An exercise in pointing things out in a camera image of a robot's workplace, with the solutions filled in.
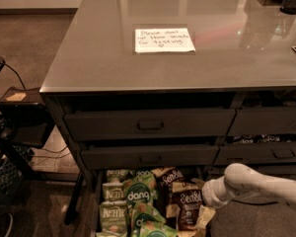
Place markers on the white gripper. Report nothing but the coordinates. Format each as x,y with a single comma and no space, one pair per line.
209,192

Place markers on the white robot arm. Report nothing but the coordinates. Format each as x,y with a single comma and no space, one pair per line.
240,181

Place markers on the front brown SeaSalt chip bag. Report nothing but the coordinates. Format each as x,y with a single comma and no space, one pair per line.
187,196

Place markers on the brown seasalt chip bag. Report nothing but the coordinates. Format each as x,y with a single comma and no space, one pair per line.
187,196
165,177

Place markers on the rear brown SeaSalt chip bag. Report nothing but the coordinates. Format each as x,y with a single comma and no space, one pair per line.
165,177

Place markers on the green chip bag front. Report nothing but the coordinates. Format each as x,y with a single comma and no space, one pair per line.
143,212

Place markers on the green dang chip bag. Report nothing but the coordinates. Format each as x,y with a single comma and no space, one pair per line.
140,188

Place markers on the green chip bag bottom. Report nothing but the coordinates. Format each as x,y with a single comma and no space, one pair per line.
156,229

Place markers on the open bottom left drawer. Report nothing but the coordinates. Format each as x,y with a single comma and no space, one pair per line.
171,222

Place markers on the black snack bags in drawer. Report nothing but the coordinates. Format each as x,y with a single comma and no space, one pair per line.
263,138

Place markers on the upper green Kettle chip bag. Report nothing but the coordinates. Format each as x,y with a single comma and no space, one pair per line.
113,191

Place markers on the green kettle chip bag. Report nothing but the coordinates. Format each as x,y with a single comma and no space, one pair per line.
113,216
113,191

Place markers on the lower green Kettle chip bag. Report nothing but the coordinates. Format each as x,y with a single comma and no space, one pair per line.
113,216

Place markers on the rear green chip bag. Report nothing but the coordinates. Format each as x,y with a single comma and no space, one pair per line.
116,175

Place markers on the top right drawer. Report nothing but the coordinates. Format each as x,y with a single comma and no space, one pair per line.
256,121

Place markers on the bottom right drawer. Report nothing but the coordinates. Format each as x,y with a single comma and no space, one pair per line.
280,171

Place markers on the middle right drawer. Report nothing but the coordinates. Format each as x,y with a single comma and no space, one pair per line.
257,153

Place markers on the middle left drawer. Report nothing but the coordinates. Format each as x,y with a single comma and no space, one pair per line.
148,156

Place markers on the top left drawer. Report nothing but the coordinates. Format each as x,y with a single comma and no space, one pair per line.
141,124

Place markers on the grey drawer cabinet counter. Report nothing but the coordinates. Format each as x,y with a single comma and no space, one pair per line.
243,59

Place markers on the white handwritten paper note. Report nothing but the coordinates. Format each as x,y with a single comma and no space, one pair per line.
162,40

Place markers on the black plastic crate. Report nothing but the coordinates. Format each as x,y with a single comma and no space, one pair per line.
12,174

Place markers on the black box with label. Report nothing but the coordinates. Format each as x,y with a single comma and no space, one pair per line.
30,118

